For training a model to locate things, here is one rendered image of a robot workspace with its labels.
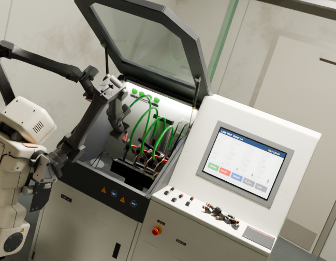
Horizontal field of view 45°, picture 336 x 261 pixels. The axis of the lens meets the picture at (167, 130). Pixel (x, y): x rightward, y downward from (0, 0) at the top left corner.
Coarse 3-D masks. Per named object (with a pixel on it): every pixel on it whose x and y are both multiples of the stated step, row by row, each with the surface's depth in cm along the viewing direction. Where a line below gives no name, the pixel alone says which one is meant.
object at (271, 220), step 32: (192, 128) 246; (256, 128) 233; (288, 128) 228; (192, 160) 244; (192, 192) 242; (224, 192) 236; (288, 192) 224; (160, 224) 228; (192, 224) 220; (256, 224) 228; (160, 256) 230; (192, 256) 222; (224, 256) 214; (256, 256) 207
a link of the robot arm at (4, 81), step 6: (0, 48) 209; (0, 54) 214; (6, 54) 215; (0, 60) 208; (0, 66) 207; (0, 72) 206; (0, 78) 205; (6, 78) 206; (0, 84) 204; (6, 84) 205; (0, 90) 204; (6, 90) 204; (6, 96) 203; (12, 96) 204; (6, 102) 202
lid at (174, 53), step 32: (96, 0) 204; (128, 0) 190; (96, 32) 243; (128, 32) 225; (160, 32) 206; (192, 32) 192; (128, 64) 269; (160, 64) 245; (192, 64) 219; (192, 96) 264
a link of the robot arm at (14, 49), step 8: (8, 48) 209; (16, 48) 213; (8, 56) 216; (16, 56) 213; (24, 56) 214; (32, 56) 216; (40, 56) 217; (32, 64) 218; (40, 64) 217; (48, 64) 218; (56, 64) 219; (64, 64) 221; (56, 72) 221; (64, 72) 220; (72, 72) 221; (72, 80) 226
